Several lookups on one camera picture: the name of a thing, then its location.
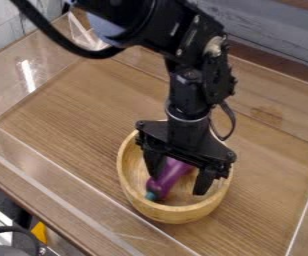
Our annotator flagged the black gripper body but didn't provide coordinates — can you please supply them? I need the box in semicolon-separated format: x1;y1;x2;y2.
135;107;237;179

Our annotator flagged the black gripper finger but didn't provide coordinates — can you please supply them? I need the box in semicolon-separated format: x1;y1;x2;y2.
143;149;166;179
193;167;217;196

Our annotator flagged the purple toy eggplant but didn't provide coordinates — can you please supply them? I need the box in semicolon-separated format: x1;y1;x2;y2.
145;157;194;202

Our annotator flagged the brown wooden bowl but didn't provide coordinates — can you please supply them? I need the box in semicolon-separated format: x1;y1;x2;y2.
117;130;234;224

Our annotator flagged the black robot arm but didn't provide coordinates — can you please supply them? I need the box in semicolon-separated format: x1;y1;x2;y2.
10;0;237;196

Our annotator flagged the yellow label on equipment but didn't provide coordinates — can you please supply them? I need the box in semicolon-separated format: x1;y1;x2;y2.
31;221;49;244

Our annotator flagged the clear acrylic tray wall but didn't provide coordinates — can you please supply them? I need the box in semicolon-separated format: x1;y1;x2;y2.
0;128;200;256

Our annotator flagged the clear acrylic corner bracket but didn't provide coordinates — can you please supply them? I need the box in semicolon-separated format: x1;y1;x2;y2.
67;13;109;51

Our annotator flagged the black cable lower left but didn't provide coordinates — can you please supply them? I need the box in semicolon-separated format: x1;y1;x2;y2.
0;224;41;256

